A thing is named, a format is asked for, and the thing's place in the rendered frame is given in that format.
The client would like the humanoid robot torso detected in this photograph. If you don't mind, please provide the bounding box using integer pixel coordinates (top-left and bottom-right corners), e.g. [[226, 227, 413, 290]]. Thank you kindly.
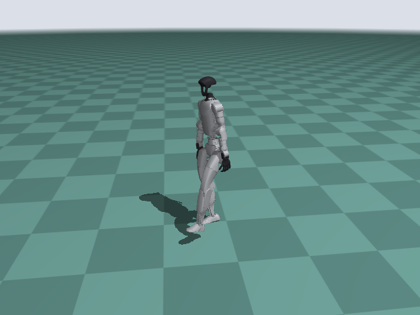
[[199, 96, 220, 157]]

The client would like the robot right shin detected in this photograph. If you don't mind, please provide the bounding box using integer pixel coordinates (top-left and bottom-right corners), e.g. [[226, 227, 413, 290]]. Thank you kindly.
[[208, 191, 215, 217]]

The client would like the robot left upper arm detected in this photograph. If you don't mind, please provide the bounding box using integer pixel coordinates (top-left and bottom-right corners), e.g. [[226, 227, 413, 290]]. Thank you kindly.
[[211, 102, 226, 136]]

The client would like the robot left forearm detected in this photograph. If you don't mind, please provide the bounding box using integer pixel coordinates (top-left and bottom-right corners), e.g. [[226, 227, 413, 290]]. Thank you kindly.
[[219, 128, 229, 158]]

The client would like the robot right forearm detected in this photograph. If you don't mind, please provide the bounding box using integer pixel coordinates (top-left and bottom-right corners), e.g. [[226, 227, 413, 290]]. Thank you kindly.
[[196, 127, 204, 147]]

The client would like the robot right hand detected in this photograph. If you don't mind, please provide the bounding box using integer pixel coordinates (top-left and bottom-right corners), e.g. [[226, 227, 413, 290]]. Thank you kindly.
[[196, 143, 203, 159]]

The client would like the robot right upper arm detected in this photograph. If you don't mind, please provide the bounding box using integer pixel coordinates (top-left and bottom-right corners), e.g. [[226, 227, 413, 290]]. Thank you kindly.
[[196, 100, 203, 129]]

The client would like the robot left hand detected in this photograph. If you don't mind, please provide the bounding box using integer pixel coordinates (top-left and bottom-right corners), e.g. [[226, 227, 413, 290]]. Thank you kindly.
[[219, 153, 231, 172]]

